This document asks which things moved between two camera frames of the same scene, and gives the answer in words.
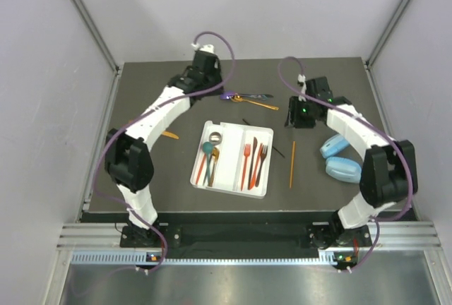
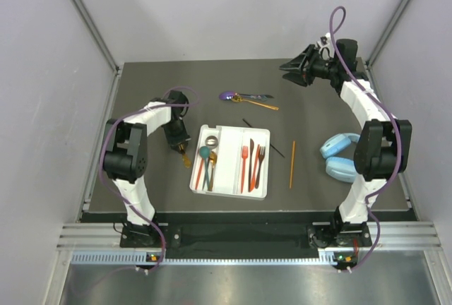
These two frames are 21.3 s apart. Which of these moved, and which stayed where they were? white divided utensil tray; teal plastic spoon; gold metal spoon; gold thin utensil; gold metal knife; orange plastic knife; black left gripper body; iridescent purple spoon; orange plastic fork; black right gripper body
Moved: orange plastic fork; teal plastic spoon; gold metal knife; black right gripper body; black left gripper body; gold metal spoon
Stayed: iridescent purple spoon; orange plastic knife; white divided utensil tray; gold thin utensil
